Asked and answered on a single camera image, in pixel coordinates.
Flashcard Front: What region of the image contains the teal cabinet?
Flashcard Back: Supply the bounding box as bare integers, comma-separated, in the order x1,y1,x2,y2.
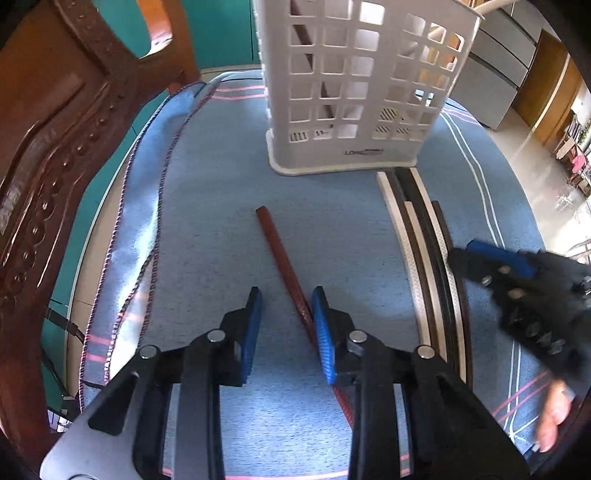
92,0,264,70

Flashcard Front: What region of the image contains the dark brown chopstick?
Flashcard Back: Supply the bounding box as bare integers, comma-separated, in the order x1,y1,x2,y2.
431,200,474,386
295,23,340,134

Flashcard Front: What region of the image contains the red-brown chopstick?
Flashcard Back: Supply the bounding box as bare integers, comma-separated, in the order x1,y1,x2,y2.
256,206,357,432

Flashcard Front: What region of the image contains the person's right hand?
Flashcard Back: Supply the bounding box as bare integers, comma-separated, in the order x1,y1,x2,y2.
536,381,578,453

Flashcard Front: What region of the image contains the wooden door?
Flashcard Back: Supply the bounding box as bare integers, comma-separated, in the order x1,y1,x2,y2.
512,30,585,148

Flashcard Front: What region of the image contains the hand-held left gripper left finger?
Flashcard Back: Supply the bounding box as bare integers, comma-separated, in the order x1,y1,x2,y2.
85,286,264,480

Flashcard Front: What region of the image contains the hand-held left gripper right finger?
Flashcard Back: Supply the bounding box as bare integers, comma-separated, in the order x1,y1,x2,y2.
310,286,532,480

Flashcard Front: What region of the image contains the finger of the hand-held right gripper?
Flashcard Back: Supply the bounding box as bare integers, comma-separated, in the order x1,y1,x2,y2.
448,248,504,289
465,239,541,280

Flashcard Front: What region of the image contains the grey refrigerator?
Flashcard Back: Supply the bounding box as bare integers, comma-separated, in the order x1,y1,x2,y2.
455,0,543,132

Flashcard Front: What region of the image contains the carved wooden chair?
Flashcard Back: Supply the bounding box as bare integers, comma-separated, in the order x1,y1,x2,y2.
0,0,201,457

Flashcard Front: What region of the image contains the white plastic utensil basket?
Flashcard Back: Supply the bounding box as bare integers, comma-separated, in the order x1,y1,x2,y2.
253,0,483,178

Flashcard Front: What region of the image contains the blue plaid cloth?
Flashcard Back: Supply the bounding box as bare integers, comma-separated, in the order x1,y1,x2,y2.
60,67,555,480

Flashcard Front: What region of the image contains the cream chopstick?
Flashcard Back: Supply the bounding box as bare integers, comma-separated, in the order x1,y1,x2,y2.
404,201,445,358
413,169,464,372
377,172,437,347

